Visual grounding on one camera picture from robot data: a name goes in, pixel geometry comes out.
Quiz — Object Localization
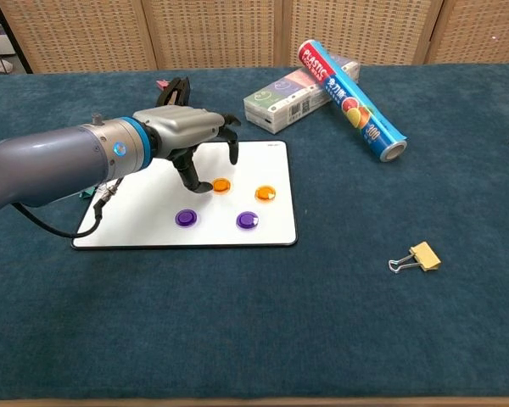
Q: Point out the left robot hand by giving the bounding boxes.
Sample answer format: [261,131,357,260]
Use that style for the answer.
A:
[131,105,242,195]

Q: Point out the purple round magnet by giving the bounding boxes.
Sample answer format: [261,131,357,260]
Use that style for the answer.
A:
[235,210,260,231]
[174,209,199,229]

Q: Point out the white rectangular board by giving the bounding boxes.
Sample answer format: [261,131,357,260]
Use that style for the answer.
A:
[70,140,299,250]

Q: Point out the black stapler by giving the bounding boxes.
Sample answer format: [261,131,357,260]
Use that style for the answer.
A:
[155,76,192,108]

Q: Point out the wooden folding screen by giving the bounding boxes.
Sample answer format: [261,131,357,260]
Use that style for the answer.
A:
[0,0,509,74]

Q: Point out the tissue multipack in clear wrap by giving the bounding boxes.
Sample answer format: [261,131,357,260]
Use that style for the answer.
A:
[243,54,361,136]

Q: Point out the red blue foil box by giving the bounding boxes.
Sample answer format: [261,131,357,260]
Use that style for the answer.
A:
[298,39,408,164]

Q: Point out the dark blue table carpet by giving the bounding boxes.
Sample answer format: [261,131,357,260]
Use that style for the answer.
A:
[0,62,509,402]

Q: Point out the large yellow binder clip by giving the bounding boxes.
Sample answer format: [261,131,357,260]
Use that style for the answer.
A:
[388,241,442,275]

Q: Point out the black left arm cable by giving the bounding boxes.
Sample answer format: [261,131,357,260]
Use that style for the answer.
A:
[11,176,125,238]

